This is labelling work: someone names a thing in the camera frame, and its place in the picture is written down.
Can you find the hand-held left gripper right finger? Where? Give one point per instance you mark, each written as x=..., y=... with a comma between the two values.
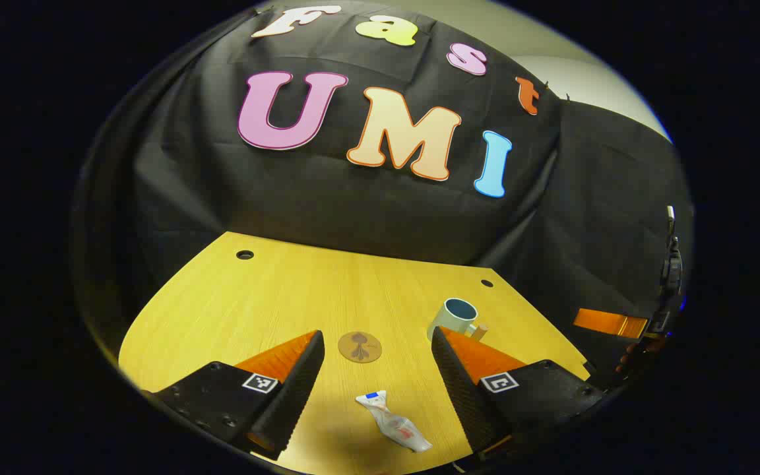
x=462, y=389

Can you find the white toothpaste tube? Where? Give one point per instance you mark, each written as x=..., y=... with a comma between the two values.
x=396, y=425

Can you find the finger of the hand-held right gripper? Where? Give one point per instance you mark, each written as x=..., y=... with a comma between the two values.
x=611, y=323

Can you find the round brown coaster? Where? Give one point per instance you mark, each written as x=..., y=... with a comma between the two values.
x=359, y=347

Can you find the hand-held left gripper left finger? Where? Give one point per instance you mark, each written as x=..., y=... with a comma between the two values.
x=297, y=389

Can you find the black backdrop cloth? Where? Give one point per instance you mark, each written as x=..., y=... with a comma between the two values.
x=367, y=211

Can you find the wooden desktop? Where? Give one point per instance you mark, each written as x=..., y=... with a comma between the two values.
x=353, y=297

